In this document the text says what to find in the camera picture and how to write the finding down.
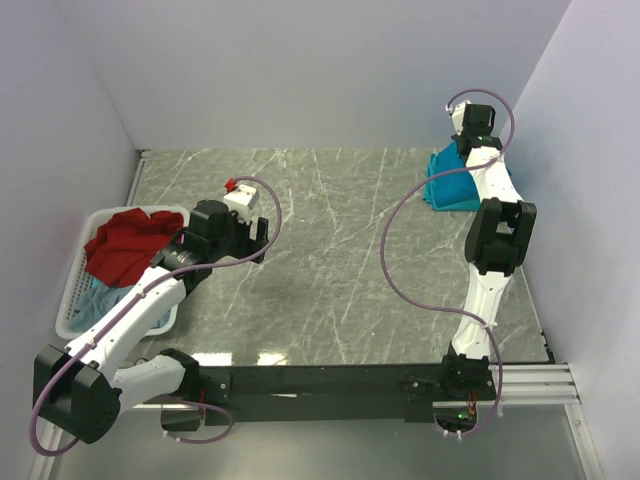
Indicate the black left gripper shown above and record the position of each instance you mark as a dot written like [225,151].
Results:
[250,248]

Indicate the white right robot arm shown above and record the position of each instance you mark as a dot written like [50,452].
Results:
[498,239]

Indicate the light blue t shirt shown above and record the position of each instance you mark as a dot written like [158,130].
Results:
[94,303]

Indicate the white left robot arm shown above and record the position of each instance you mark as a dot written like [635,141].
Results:
[83,387]

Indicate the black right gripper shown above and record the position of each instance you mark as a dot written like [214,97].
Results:
[456,137]

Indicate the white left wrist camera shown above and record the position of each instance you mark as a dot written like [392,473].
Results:
[241,199]

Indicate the folded teal t shirt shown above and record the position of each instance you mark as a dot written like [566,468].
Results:
[456,192]

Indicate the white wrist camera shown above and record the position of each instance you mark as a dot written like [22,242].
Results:
[456,114]
[241,199]

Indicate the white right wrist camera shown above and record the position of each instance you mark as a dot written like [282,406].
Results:
[456,114]

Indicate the red t shirt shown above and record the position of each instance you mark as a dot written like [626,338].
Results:
[124,246]

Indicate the white plastic laundry basket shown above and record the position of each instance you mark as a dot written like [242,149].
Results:
[79,280]

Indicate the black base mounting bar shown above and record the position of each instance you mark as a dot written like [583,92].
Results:
[340,392]

